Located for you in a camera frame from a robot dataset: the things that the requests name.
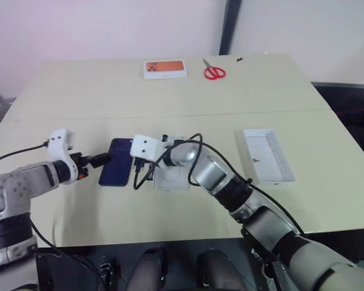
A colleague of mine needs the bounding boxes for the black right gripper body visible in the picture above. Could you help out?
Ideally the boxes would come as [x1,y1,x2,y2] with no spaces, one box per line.
[133,156,155,182]

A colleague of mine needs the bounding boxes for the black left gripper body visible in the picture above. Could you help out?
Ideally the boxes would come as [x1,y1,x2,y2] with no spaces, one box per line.
[71,152,93,182]

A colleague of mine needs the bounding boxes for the dark blue smartphone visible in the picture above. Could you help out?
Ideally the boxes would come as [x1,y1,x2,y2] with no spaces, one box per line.
[98,138,135,187]

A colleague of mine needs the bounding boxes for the white phone box base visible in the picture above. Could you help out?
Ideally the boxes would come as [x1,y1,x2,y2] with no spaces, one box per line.
[152,134,190,192]

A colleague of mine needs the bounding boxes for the white box with orange print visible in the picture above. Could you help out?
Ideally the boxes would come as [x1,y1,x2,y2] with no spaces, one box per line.
[143,59,189,81]

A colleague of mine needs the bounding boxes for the white phone box lid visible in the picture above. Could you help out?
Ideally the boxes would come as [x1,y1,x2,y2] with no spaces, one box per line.
[240,128,297,186]

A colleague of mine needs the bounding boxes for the dark rounded shape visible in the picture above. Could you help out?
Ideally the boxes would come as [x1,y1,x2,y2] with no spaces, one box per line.
[127,246,169,291]
[196,248,247,291]

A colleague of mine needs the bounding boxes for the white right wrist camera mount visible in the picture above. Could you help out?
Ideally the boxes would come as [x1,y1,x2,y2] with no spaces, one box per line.
[130,133,168,162]

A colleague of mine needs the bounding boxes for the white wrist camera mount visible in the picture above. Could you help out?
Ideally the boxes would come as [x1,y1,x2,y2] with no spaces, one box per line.
[45,128,81,186]
[130,133,168,162]

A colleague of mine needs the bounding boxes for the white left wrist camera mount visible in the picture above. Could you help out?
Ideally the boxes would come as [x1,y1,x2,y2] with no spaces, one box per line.
[45,128,81,186]

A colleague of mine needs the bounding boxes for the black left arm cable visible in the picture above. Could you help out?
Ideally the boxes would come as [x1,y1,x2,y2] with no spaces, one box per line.
[0,141,50,168]

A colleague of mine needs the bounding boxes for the black body cable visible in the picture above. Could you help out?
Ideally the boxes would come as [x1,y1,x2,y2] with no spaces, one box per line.
[30,220,110,291]

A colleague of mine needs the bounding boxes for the red handled scissors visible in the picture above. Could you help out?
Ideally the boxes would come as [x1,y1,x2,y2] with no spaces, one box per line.
[202,58,226,81]

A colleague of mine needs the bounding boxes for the black vertical post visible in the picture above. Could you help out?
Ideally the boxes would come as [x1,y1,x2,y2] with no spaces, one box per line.
[218,0,242,56]

